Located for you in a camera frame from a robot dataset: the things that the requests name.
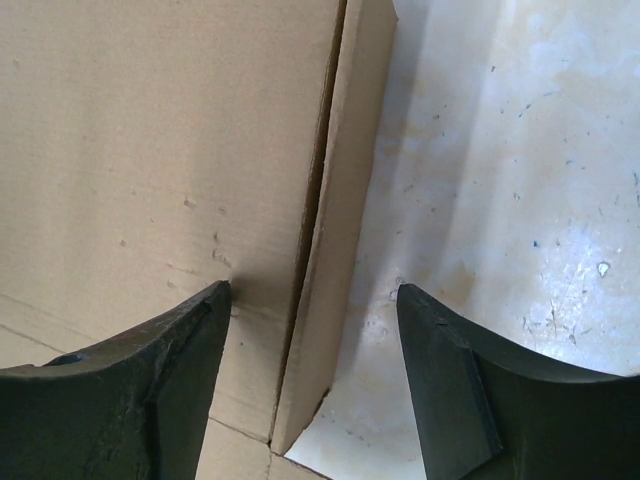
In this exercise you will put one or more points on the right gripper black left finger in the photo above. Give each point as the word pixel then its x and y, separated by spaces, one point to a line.
pixel 134 406

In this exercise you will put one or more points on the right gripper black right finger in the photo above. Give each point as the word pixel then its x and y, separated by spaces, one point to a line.
pixel 489 408

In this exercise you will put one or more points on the brown cardboard box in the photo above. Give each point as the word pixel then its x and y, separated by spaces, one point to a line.
pixel 150 149

